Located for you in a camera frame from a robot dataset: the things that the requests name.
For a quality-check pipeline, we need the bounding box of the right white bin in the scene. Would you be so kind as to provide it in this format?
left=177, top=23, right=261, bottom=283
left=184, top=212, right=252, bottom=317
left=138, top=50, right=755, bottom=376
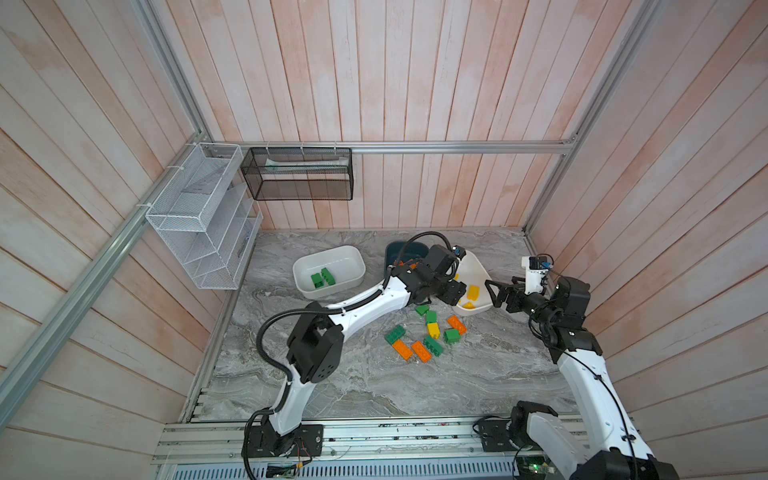
left=453, top=250, right=492, bottom=317

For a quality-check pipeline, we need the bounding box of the white bin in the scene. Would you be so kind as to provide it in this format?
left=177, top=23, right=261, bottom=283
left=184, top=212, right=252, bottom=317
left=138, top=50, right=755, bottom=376
left=292, top=245, right=366, bottom=300
left=453, top=250, right=492, bottom=317

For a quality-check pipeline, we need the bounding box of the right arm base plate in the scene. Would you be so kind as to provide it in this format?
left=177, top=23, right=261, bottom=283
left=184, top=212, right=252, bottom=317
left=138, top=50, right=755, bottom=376
left=472, top=415, right=528, bottom=452

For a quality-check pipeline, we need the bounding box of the white wire shelf rack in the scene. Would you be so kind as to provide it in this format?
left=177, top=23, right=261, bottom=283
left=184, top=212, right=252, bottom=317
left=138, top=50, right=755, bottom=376
left=146, top=143, right=263, bottom=290

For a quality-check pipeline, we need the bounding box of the black corrugated cable left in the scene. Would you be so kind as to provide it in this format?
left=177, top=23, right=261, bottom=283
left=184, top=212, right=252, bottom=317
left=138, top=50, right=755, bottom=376
left=241, top=230, right=454, bottom=480

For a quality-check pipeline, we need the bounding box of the dark green lego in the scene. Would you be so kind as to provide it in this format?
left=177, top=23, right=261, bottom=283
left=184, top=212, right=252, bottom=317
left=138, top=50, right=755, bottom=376
left=385, top=325, right=406, bottom=345

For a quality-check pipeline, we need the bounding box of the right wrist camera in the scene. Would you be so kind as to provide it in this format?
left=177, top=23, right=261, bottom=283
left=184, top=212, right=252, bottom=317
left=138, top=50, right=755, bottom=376
left=521, top=254, right=553, bottom=294

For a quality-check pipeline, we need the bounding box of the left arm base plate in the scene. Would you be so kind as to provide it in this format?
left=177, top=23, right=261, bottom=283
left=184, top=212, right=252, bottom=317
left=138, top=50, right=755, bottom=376
left=241, top=422, right=324, bottom=459

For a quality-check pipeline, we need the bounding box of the aluminium front rail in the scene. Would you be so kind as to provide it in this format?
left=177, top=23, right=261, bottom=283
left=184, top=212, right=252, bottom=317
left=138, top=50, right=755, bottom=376
left=149, top=413, right=601, bottom=466

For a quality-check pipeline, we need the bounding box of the left white bin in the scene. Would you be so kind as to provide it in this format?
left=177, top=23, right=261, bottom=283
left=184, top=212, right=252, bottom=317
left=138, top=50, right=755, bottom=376
left=292, top=245, right=366, bottom=300

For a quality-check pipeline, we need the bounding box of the dark teal bin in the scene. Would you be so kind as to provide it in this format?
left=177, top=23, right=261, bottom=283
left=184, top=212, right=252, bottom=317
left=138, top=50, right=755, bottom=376
left=385, top=241, right=429, bottom=267

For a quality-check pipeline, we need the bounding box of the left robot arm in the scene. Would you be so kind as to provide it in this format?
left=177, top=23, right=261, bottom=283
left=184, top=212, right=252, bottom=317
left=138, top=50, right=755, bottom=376
left=256, top=231, right=467, bottom=438

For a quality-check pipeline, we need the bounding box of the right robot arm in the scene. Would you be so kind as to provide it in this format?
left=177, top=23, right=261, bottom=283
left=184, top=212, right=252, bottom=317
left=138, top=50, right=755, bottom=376
left=485, top=276, right=679, bottom=479

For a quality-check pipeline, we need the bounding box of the green long lego brick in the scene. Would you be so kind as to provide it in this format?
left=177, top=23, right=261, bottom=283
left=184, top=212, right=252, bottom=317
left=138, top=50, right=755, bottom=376
left=423, top=336, right=444, bottom=357

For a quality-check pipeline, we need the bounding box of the orange lego brick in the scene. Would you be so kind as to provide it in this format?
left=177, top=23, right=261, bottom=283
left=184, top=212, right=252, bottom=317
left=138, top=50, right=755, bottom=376
left=411, top=341, right=432, bottom=363
left=391, top=339, right=414, bottom=361
left=447, top=315, right=467, bottom=335

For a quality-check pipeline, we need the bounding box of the black mesh basket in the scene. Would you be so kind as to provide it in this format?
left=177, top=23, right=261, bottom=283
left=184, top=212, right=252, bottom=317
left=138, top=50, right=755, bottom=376
left=240, top=146, right=355, bottom=202

